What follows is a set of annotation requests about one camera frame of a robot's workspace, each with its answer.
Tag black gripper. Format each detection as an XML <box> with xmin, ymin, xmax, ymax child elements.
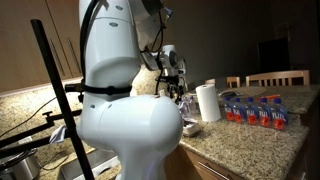
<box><xmin>164</xmin><ymin>74</ymin><xmax>187</xmax><ymax>103</ymax></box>

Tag white paper towel roll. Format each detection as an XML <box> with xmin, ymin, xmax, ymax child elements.
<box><xmin>195</xmin><ymin>83</ymin><xmax>222</xmax><ymax>123</ymax></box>

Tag Fiji water bottle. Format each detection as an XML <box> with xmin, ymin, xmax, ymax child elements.
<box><xmin>271</xmin><ymin>97</ymin><xmax>288</xmax><ymax>132</ymax></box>
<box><xmin>258</xmin><ymin>97</ymin><xmax>272</xmax><ymax>128</ymax></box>
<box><xmin>232</xmin><ymin>97</ymin><xmax>244</xmax><ymax>124</ymax></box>
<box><xmin>245</xmin><ymin>97</ymin><xmax>258</xmax><ymax>126</ymax></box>
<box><xmin>223</xmin><ymin>96</ymin><xmax>235</xmax><ymax>122</ymax></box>

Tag wooden base cabinet drawers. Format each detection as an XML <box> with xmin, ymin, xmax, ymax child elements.
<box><xmin>164</xmin><ymin>144</ymin><xmax>248</xmax><ymax>180</ymax></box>

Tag orange pen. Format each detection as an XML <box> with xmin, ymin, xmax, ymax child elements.
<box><xmin>256</xmin><ymin>94</ymin><xmax>282</xmax><ymax>101</ymax></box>

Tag stainless steel sink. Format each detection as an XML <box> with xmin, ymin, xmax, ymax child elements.
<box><xmin>58</xmin><ymin>148</ymin><xmax>121</xmax><ymax>180</ymax></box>

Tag black tripod pole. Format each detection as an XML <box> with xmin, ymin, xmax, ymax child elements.
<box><xmin>30</xmin><ymin>19</ymin><xmax>95</xmax><ymax>180</ymax></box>

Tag white cloth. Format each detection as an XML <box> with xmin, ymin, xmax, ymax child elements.
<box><xmin>49</xmin><ymin>124</ymin><xmax>68</xmax><ymax>145</ymax></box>

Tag stainless steel pot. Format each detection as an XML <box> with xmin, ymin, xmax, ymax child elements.
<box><xmin>0</xmin><ymin>148</ymin><xmax>41</xmax><ymax>180</ymax></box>

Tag black exterior camera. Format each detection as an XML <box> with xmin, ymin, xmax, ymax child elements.
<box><xmin>64</xmin><ymin>83</ymin><xmax>84</xmax><ymax>94</ymax></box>

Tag wooden wall cabinets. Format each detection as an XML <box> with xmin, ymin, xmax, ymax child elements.
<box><xmin>0</xmin><ymin>0</ymin><xmax>83</xmax><ymax>94</ymax></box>

